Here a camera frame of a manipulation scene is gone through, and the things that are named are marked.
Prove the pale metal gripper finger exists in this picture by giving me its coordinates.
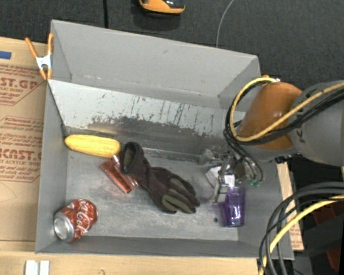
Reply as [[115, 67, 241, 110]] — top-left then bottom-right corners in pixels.
[[204, 165, 222, 187], [213, 172, 236, 206]]

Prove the dark brown glove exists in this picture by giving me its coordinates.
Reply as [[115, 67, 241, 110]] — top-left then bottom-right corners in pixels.
[[114, 140, 207, 217]]

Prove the grey metal bin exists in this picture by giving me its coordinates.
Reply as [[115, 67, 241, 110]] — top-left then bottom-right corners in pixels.
[[26, 19, 318, 275]]

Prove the yellow corn cob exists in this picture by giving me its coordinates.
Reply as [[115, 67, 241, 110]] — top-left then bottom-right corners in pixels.
[[62, 132, 123, 160]]

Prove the red soda can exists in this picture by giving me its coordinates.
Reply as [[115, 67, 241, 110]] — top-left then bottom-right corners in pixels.
[[50, 195, 101, 246]]

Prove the brown cardboard board red print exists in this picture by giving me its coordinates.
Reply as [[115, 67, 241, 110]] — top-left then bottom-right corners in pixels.
[[0, 35, 324, 275]]

